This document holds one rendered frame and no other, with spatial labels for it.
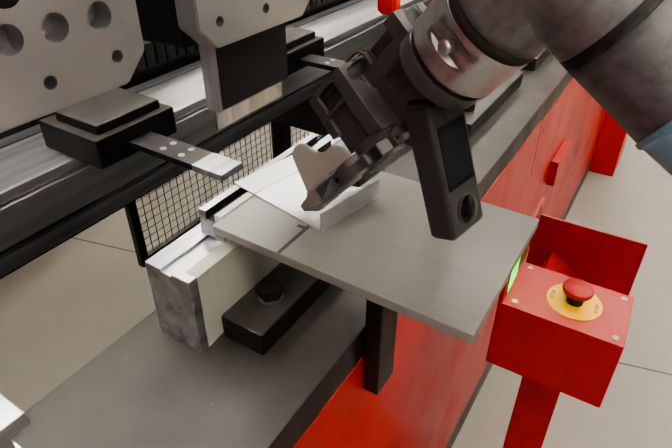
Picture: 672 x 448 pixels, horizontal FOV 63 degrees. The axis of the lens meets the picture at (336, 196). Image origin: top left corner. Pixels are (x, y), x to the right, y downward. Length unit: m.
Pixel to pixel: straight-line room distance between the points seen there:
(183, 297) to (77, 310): 1.52
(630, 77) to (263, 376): 0.41
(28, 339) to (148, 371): 1.44
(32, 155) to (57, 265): 1.52
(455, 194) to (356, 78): 0.12
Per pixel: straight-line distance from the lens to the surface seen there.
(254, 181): 0.60
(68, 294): 2.14
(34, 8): 0.36
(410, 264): 0.49
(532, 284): 0.84
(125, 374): 0.60
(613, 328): 0.82
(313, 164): 0.50
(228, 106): 0.53
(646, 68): 0.35
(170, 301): 0.58
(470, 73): 0.38
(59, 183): 0.74
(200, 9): 0.44
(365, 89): 0.44
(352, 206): 0.54
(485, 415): 1.66
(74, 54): 0.37
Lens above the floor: 1.31
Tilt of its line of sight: 33 degrees down
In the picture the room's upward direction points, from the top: straight up
